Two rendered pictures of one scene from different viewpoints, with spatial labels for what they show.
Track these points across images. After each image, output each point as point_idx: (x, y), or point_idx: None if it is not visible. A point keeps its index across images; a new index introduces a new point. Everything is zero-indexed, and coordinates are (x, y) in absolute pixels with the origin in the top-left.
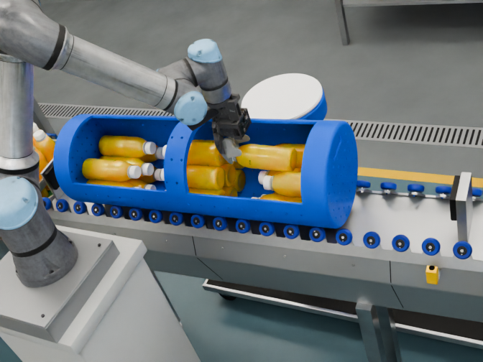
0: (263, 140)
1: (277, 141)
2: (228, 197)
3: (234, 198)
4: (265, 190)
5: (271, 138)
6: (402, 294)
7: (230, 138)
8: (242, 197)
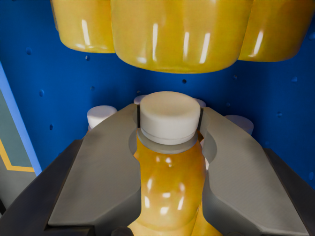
0: (301, 112)
1: (284, 147)
2: (14, 121)
3: (21, 139)
4: (193, 78)
5: (295, 137)
6: None
7: (213, 151)
8: (34, 155)
